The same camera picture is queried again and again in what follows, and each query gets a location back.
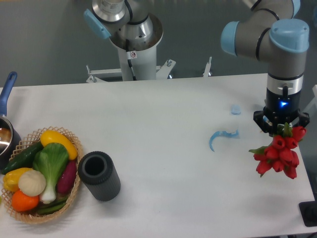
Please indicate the red tulip bouquet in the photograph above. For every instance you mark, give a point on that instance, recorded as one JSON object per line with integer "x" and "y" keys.
{"x": 279, "y": 155}

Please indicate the black device at table corner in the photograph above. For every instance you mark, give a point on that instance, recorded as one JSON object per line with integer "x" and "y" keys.
{"x": 308, "y": 211}

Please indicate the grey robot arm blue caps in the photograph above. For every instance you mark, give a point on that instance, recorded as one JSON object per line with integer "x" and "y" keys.
{"x": 272, "y": 34}

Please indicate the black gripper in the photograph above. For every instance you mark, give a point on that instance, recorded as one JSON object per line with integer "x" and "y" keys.
{"x": 279, "y": 110}

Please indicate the orange fruit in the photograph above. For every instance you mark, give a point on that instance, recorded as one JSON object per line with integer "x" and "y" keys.
{"x": 22, "y": 202}

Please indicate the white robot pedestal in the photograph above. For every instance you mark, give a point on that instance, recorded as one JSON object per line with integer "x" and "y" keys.
{"x": 136, "y": 45}

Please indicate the green cucumber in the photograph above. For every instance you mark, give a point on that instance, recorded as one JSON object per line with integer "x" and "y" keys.
{"x": 23, "y": 159}

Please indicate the small pale blue cap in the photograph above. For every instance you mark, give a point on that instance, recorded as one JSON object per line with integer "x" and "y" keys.
{"x": 235, "y": 110}

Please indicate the dark grey ribbed vase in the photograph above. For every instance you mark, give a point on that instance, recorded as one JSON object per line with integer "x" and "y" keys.
{"x": 97, "y": 171}

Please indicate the green bok choy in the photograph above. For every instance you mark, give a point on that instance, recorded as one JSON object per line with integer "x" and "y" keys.
{"x": 51, "y": 162}

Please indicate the yellow squash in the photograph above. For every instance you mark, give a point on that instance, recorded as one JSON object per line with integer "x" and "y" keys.
{"x": 51, "y": 136}

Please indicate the yellow bell pepper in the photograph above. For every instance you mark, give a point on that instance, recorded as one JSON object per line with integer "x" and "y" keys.
{"x": 11, "y": 179}

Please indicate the blue handled saucepan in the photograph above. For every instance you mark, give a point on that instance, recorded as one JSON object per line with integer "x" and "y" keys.
{"x": 9, "y": 137}

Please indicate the curved blue tape strip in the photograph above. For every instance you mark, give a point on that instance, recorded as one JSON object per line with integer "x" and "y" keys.
{"x": 228, "y": 133}

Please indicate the green bean pods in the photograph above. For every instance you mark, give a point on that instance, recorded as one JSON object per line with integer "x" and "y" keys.
{"x": 52, "y": 207}

